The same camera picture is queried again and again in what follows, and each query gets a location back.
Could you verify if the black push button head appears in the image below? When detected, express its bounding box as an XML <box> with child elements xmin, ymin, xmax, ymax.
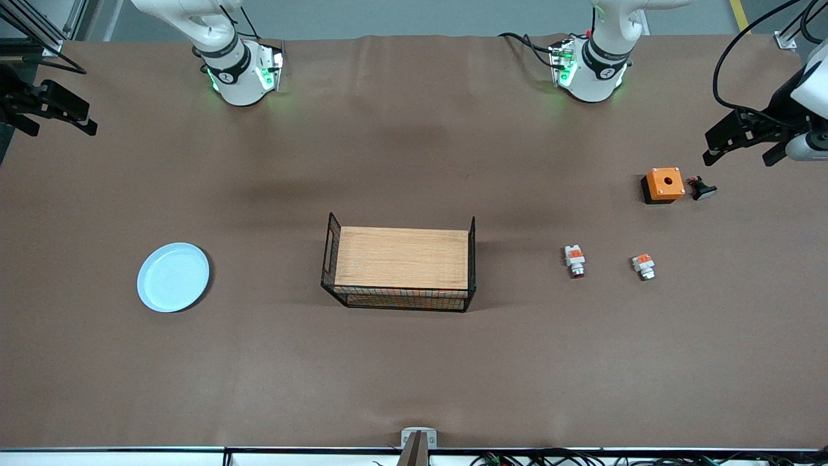
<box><xmin>687</xmin><ymin>175</ymin><xmax>718</xmax><ymax>201</ymax></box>

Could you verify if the red cap push button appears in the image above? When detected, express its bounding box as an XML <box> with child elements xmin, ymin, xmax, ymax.
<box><xmin>564</xmin><ymin>245</ymin><xmax>587</xmax><ymax>280</ymax></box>

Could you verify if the aluminium frame profile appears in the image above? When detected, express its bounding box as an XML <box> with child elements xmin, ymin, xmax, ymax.
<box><xmin>773</xmin><ymin>0</ymin><xmax>828</xmax><ymax>51</ymax></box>
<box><xmin>0</xmin><ymin>0</ymin><xmax>65</xmax><ymax>58</ymax></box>
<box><xmin>61</xmin><ymin>0</ymin><xmax>91</xmax><ymax>41</ymax></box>

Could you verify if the light blue round plate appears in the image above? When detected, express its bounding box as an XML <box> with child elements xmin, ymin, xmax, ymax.
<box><xmin>137</xmin><ymin>243</ymin><xmax>211</xmax><ymax>313</ymax></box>

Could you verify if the brown table cover mat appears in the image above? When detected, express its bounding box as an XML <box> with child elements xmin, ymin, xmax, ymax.
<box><xmin>0</xmin><ymin>32</ymin><xmax>828</xmax><ymax>450</ymax></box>

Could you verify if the black wire mesh basket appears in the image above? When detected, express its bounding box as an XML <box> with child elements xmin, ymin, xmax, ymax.
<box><xmin>321</xmin><ymin>212</ymin><xmax>477</xmax><ymax>313</ymax></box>

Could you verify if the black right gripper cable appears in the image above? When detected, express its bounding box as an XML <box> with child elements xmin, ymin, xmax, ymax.
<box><xmin>0</xmin><ymin>36</ymin><xmax>88</xmax><ymax>75</ymax></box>

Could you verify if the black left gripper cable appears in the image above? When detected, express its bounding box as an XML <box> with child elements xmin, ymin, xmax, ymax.
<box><xmin>712</xmin><ymin>0</ymin><xmax>828</xmax><ymax>130</ymax></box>

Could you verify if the black arm base cable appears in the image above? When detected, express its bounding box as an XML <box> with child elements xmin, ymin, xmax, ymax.
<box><xmin>498</xmin><ymin>31</ymin><xmax>558</xmax><ymax>71</ymax></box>

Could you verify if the white table edge rail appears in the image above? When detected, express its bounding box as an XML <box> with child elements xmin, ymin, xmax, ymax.
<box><xmin>0</xmin><ymin>447</ymin><xmax>828</xmax><ymax>466</ymax></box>

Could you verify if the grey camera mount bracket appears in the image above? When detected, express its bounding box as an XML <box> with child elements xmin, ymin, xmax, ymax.
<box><xmin>396</xmin><ymin>427</ymin><xmax>438</xmax><ymax>466</ymax></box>

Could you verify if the wooden basket lid board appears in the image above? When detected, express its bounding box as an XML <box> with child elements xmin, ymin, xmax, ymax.
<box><xmin>334</xmin><ymin>227</ymin><xmax>470</xmax><ymax>290</ymax></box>

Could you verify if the orange button enclosure box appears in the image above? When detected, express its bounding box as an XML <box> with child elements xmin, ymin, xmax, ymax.
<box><xmin>641</xmin><ymin>168</ymin><xmax>686</xmax><ymax>205</ymax></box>

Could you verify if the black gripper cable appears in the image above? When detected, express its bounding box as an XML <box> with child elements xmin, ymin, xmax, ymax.
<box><xmin>0</xmin><ymin>36</ymin><xmax>88</xmax><ymax>75</ymax></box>
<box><xmin>712</xmin><ymin>0</ymin><xmax>828</xmax><ymax>130</ymax></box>

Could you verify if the black cable bundle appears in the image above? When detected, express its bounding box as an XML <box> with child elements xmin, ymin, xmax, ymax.
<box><xmin>469</xmin><ymin>449</ymin><xmax>828</xmax><ymax>466</ymax></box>

